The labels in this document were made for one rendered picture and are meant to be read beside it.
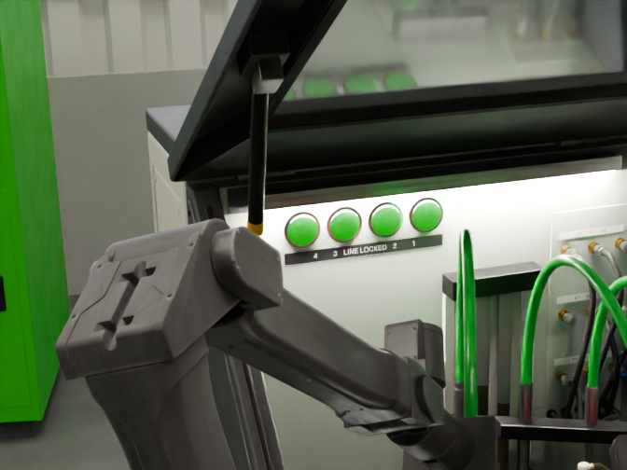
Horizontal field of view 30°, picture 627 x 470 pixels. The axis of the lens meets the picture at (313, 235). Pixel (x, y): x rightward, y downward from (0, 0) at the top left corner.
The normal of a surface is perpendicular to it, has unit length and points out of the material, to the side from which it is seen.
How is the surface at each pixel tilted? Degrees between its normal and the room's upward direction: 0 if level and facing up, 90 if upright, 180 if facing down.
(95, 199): 90
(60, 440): 0
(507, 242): 90
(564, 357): 90
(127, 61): 90
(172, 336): 73
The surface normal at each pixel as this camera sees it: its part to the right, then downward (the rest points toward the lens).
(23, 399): 0.07, 0.30
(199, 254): 0.90, -0.21
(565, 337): 0.30, 0.28
